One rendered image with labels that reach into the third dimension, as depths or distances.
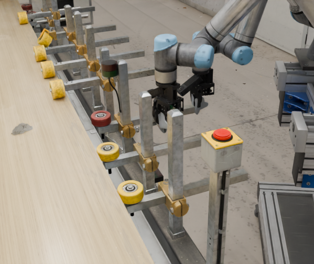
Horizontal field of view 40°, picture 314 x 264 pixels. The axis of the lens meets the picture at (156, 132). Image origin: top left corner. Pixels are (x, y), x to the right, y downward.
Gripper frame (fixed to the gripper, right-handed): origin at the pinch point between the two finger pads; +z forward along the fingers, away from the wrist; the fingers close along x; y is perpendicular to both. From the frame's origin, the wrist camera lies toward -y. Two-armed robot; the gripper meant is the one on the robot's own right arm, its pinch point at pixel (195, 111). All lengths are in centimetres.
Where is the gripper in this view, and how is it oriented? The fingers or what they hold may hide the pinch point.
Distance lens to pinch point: 192.7
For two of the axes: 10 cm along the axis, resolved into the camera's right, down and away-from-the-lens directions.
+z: 0.3, 8.6, 5.1
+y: 9.3, -2.1, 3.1
